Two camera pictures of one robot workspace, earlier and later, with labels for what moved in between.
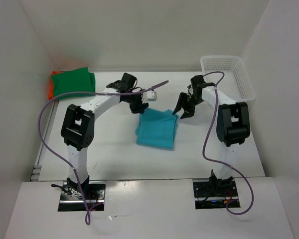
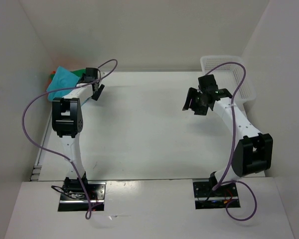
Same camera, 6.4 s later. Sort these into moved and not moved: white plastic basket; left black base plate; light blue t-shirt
Moved: light blue t-shirt
Not moved: white plastic basket; left black base plate
